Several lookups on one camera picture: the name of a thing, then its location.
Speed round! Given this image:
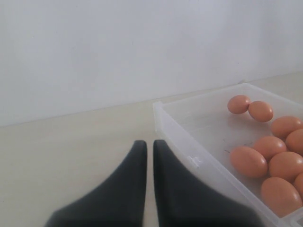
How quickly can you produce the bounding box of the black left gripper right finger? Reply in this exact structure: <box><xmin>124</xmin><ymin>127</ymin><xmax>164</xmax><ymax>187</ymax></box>
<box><xmin>153</xmin><ymin>140</ymin><xmax>263</xmax><ymax>227</ymax></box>

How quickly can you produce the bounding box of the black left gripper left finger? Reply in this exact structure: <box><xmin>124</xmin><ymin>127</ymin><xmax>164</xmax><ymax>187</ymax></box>
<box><xmin>45</xmin><ymin>140</ymin><xmax>147</xmax><ymax>227</ymax></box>

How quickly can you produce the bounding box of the clear plastic container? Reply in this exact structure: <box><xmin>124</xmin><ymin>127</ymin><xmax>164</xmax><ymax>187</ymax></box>
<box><xmin>153</xmin><ymin>83</ymin><xmax>303</xmax><ymax>227</ymax></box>

